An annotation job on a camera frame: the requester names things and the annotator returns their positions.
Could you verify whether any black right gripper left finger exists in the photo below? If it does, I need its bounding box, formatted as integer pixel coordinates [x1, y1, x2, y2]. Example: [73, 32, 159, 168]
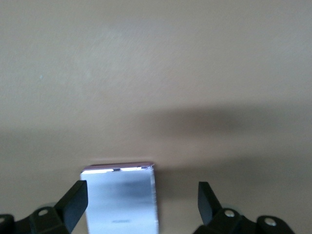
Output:
[0, 180, 88, 234]

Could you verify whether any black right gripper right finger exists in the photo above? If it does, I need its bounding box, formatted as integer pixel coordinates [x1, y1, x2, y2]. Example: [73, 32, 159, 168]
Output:
[195, 181, 296, 234]

